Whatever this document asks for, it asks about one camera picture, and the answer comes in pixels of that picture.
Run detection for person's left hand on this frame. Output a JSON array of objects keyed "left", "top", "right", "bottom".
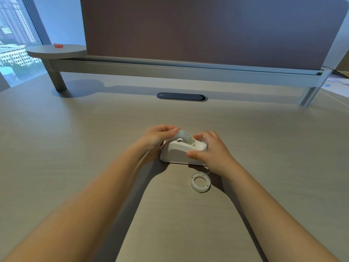
[{"left": 137, "top": 124, "right": 181, "bottom": 164}]

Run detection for person's right hand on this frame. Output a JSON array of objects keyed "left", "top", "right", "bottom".
[{"left": 186, "top": 130, "right": 238, "bottom": 178}]

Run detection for grey tape roll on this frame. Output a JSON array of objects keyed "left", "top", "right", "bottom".
[{"left": 174, "top": 130, "right": 196, "bottom": 144}]

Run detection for white tape dispenser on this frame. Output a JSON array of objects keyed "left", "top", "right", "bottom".
[{"left": 160, "top": 134, "right": 209, "bottom": 166}]

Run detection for person's right forearm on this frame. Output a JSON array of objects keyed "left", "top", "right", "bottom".
[{"left": 215, "top": 160, "right": 342, "bottom": 262}]

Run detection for person's left forearm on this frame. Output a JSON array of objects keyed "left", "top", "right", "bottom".
[{"left": 0, "top": 147, "right": 161, "bottom": 262}]

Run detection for brown fabric desk divider panel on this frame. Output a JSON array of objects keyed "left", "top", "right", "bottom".
[{"left": 80, "top": 0, "right": 349, "bottom": 71}]

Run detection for round grey shelf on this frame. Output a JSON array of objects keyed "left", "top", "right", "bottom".
[{"left": 26, "top": 44, "right": 88, "bottom": 60}]

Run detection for white papers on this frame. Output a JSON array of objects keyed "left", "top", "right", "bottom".
[{"left": 322, "top": 73, "right": 349, "bottom": 92}]

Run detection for window with city view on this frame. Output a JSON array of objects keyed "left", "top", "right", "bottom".
[{"left": 0, "top": 0, "right": 45, "bottom": 88}]

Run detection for white empty tape core ring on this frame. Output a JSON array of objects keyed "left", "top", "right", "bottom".
[{"left": 190, "top": 172, "right": 211, "bottom": 193}]

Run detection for black oval cable grommet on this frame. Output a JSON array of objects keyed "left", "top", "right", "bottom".
[{"left": 156, "top": 92, "right": 208, "bottom": 102}]

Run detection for grey metal desk rail frame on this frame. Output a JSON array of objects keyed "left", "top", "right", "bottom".
[{"left": 43, "top": 55, "right": 332, "bottom": 107}]

